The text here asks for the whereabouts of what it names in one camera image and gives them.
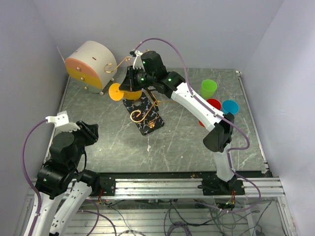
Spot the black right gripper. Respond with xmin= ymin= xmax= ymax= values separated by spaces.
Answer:
xmin=120 ymin=65 xmax=156 ymax=92

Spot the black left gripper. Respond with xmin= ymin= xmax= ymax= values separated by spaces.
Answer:
xmin=62 ymin=118 xmax=98 ymax=168

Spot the orange plastic wine glass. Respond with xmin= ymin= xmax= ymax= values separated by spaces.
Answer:
xmin=108 ymin=83 xmax=142 ymax=101

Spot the green plastic wine glass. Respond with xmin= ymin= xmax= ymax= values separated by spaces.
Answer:
xmin=200 ymin=79 xmax=218 ymax=100

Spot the red plastic wine glass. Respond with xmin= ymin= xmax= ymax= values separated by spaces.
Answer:
xmin=198 ymin=98 xmax=222 ymax=128

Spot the blue plastic wine glass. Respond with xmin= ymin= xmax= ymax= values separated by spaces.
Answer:
xmin=221 ymin=100 xmax=239 ymax=115

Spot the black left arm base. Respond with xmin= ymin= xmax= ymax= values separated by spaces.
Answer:
xmin=80 ymin=170 xmax=116 ymax=197

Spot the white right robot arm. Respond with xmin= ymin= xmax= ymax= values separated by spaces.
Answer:
xmin=119 ymin=51 xmax=235 ymax=195

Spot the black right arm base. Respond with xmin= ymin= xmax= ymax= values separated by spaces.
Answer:
xmin=197 ymin=176 xmax=245 ymax=196

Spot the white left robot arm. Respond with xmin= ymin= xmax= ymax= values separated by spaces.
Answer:
xmin=24 ymin=121 xmax=100 ymax=236

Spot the round pastel drawer box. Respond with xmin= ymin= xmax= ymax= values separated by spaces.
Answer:
xmin=65 ymin=40 xmax=117 ymax=95

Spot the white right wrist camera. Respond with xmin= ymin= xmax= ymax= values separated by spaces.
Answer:
xmin=129 ymin=50 xmax=148 ymax=70

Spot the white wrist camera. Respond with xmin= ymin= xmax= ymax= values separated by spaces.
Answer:
xmin=129 ymin=50 xmax=148 ymax=70
xmin=45 ymin=111 xmax=80 ymax=132

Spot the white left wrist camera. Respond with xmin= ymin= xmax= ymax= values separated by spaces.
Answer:
xmin=45 ymin=111 xmax=80 ymax=132

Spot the gold wire glass rack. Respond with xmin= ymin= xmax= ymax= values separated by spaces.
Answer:
xmin=103 ymin=56 xmax=183 ymax=136

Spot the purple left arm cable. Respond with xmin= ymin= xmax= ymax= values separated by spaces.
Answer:
xmin=21 ymin=119 xmax=49 ymax=234

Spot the aluminium frame rail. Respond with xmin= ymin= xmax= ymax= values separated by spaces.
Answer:
xmin=24 ymin=177 xmax=286 ymax=200

